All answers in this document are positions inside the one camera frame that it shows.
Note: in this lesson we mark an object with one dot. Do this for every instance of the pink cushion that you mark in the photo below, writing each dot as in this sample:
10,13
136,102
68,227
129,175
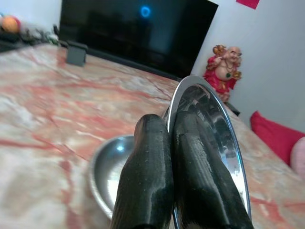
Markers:
299,157

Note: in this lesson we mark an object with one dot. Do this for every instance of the small grey box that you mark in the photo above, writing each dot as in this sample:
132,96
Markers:
76,53

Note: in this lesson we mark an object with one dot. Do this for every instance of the red paper wall decoration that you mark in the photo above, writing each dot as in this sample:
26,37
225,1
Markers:
247,3

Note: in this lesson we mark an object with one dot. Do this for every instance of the dark decorative fruit tray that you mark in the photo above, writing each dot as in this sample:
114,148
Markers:
26,35

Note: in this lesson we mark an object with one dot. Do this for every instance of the black flat screen television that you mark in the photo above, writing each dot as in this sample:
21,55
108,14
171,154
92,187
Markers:
135,31

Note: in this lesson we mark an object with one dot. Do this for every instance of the round steel plate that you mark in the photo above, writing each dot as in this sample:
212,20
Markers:
221,133

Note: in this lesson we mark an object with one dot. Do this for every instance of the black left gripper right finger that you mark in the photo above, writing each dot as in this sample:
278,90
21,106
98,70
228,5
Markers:
202,171

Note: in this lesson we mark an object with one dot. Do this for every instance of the red cushion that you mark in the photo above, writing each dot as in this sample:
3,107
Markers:
274,137

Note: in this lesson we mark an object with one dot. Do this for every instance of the round steel bowl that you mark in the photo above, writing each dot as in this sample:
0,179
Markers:
108,167

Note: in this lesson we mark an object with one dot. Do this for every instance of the red laughing buddha figurine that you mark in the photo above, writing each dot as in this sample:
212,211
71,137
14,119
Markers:
224,71

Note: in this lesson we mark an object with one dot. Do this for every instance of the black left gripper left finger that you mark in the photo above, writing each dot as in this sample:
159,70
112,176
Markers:
145,171

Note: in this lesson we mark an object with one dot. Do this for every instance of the orange fruit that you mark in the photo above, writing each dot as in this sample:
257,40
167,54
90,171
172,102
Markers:
10,24

